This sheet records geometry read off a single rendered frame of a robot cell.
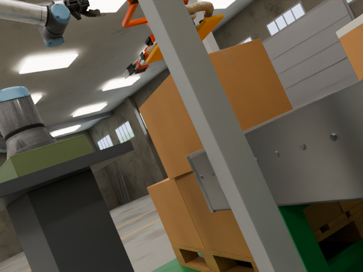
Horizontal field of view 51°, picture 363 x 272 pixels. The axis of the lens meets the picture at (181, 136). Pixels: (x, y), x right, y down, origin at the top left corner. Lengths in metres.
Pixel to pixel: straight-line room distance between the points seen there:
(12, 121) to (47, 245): 0.46
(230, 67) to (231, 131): 0.88
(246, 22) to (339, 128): 11.13
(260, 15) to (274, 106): 9.98
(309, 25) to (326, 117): 10.09
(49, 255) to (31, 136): 0.42
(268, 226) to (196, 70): 0.31
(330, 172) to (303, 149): 0.07
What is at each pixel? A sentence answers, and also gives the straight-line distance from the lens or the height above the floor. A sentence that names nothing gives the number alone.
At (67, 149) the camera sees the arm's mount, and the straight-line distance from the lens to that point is 1.47.
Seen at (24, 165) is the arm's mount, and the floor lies 0.80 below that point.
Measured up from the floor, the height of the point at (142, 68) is 1.22.
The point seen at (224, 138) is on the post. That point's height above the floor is 0.60.
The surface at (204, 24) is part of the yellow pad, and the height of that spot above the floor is 1.11.
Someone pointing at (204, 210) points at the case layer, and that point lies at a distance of 1.80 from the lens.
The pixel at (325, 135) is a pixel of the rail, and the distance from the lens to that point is 0.74.
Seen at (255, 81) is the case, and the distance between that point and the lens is 1.60.
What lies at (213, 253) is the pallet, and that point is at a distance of 1.96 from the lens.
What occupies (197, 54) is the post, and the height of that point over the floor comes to 0.76.
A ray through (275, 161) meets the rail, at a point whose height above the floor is 0.51.
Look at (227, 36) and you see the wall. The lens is 12.20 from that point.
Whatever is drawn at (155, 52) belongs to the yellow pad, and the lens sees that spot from 1.83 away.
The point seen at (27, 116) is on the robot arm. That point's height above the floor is 0.97.
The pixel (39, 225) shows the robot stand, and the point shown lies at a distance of 1.37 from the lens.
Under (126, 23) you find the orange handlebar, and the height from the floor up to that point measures 1.23.
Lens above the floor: 0.59
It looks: 4 degrees up
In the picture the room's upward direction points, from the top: 24 degrees counter-clockwise
